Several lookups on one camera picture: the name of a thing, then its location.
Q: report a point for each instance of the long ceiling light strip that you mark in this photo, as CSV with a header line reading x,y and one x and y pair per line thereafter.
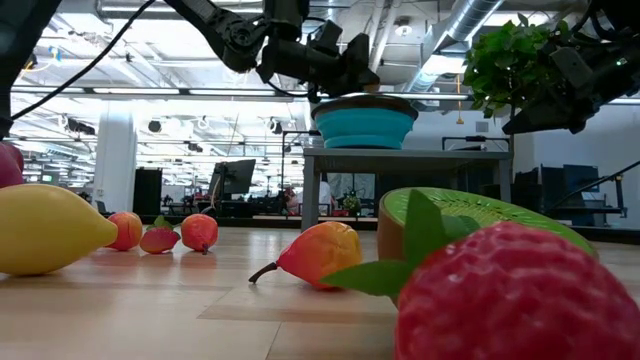
x,y
135,91

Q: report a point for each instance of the silver ventilation duct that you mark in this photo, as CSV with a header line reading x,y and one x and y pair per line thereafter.
x,y
470,15

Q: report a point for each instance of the green kiwi half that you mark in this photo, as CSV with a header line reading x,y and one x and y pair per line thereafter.
x,y
480,205

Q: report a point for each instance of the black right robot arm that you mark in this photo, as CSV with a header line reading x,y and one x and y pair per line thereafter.
x,y
634,30

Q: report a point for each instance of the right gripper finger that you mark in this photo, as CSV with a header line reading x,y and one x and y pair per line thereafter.
x,y
550,112

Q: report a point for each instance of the black ceiling spotlight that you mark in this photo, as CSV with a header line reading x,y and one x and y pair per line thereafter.
x,y
275,126
155,126

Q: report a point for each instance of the green potted artificial plant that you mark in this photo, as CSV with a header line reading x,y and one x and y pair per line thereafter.
x,y
500,60

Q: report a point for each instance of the black cabinet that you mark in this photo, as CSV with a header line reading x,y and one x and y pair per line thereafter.
x,y
147,192

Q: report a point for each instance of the small red strawberry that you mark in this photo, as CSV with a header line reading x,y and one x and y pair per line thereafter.
x,y
159,240

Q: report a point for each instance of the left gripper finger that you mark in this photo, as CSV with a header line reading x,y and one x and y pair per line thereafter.
x,y
354,86
362,60

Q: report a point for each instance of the blue collapsible colander bowl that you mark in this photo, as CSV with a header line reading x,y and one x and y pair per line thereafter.
x,y
365,127

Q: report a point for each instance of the black desk with equipment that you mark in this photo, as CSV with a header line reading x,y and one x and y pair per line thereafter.
x,y
575,190

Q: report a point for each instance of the person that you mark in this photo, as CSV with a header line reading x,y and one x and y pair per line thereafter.
x,y
291,200

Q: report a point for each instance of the small background potted plant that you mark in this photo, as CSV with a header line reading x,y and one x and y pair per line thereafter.
x,y
351,204

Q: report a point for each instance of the small orange peach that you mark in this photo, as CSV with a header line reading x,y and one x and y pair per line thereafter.
x,y
125,231

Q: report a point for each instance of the pink dragon fruit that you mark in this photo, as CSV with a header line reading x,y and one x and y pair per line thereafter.
x,y
9,167

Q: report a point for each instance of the black computer monitor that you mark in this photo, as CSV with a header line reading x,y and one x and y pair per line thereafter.
x,y
235,176

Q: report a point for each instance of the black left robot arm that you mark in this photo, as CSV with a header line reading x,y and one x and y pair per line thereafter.
x,y
235,40

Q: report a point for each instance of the yellow lemon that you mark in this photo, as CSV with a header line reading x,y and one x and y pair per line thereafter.
x,y
45,230

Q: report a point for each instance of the small orange pear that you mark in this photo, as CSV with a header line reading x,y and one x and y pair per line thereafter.
x,y
199,232
320,255

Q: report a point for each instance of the white building pillar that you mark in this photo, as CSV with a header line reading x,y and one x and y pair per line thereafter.
x,y
115,160

